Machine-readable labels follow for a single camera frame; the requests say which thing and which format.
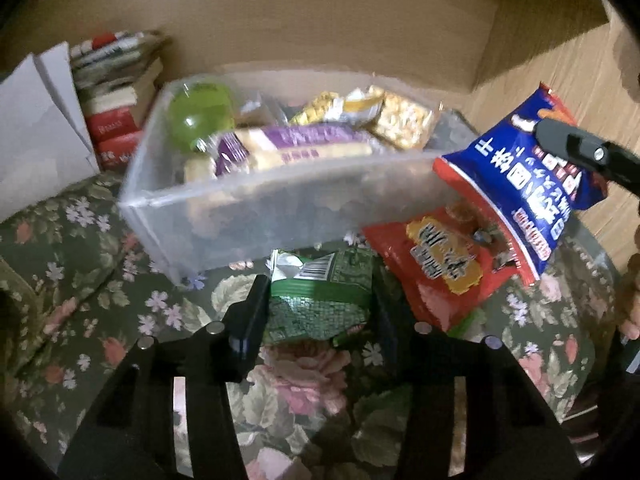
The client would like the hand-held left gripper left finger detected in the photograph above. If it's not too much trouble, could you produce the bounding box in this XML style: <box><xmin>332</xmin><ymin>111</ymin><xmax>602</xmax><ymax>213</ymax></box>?
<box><xmin>57</xmin><ymin>274</ymin><xmax>273</xmax><ymax>480</ymax></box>

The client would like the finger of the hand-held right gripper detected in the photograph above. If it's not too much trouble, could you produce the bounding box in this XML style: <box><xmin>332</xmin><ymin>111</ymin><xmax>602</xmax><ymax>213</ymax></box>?
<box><xmin>532</xmin><ymin>117</ymin><xmax>640</xmax><ymax>186</ymax></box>

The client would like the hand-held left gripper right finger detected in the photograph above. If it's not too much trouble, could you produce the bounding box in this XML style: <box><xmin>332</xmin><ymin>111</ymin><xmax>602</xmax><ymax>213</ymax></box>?
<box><xmin>372</xmin><ymin>280</ymin><xmax>583</xmax><ymax>480</ymax></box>

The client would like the green snack packet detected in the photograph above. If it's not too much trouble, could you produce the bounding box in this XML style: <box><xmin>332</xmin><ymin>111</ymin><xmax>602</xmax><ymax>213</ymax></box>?
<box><xmin>262</xmin><ymin>247</ymin><xmax>375</xmax><ymax>347</ymax></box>

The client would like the small green wrapper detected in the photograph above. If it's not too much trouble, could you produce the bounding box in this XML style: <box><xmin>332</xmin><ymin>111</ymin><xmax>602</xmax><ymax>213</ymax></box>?
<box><xmin>447</xmin><ymin>307</ymin><xmax>488</xmax><ymax>338</ymax></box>

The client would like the blue snack packet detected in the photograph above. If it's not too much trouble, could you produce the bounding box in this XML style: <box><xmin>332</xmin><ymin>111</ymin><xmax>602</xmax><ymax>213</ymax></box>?
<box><xmin>432</xmin><ymin>82</ymin><xmax>608</xmax><ymax>281</ymax></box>

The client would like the clear plastic storage box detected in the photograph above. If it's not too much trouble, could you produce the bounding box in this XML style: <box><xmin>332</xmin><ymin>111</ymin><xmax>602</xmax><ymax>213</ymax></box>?
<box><xmin>117</xmin><ymin>72</ymin><xmax>473</xmax><ymax>286</ymax></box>

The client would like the beige wafer packet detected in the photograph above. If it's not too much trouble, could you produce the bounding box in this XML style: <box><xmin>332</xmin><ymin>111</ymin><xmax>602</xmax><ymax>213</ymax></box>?
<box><xmin>183</xmin><ymin>154</ymin><xmax>219</xmax><ymax>184</ymax></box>

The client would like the yellow puffed cracker packet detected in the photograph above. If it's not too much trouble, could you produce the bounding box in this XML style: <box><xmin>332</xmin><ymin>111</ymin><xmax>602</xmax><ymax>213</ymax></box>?
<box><xmin>367</xmin><ymin>87</ymin><xmax>443</xmax><ymax>151</ymax></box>

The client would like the purple snack bar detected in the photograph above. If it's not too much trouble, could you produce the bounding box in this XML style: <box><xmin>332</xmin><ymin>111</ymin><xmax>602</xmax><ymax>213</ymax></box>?
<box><xmin>215</xmin><ymin>124</ymin><xmax>375</xmax><ymax>177</ymax></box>

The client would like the clear biscuit packet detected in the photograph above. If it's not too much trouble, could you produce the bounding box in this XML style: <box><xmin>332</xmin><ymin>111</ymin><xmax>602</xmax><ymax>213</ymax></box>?
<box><xmin>237</xmin><ymin>92</ymin><xmax>282</xmax><ymax>129</ymax></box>

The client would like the green round jelly cup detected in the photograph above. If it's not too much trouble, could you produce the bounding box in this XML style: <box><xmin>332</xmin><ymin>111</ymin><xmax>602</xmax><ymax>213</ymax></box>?
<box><xmin>167</xmin><ymin>81</ymin><xmax>237</xmax><ymax>151</ymax></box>

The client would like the yellow and white snack packet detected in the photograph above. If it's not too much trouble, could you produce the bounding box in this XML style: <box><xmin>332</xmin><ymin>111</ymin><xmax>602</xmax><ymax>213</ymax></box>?
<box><xmin>289</xmin><ymin>89</ymin><xmax>383</xmax><ymax>127</ymax></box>

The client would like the person's right hand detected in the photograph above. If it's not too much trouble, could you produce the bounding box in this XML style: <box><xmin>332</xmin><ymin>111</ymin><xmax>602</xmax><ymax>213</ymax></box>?
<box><xmin>617</xmin><ymin>227</ymin><xmax>640</xmax><ymax>341</ymax></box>

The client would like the red snack packet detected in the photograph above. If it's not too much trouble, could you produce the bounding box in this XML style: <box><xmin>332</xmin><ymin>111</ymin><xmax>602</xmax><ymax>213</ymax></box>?
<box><xmin>362</xmin><ymin>203</ymin><xmax>518</xmax><ymax>333</ymax></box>

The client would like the stack of books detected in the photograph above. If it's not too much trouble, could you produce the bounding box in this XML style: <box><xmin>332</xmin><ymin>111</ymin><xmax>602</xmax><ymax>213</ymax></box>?
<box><xmin>70</xmin><ymin>31</ymin><xmax>169</xmax><ymax>171</ymax></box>

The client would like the white folded paper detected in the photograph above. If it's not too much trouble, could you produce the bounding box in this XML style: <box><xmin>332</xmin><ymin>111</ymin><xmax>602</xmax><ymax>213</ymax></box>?
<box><xmin>0</xmin><ymin>42</ymin><xmax>101</xmax><ymax>223</ymax></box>

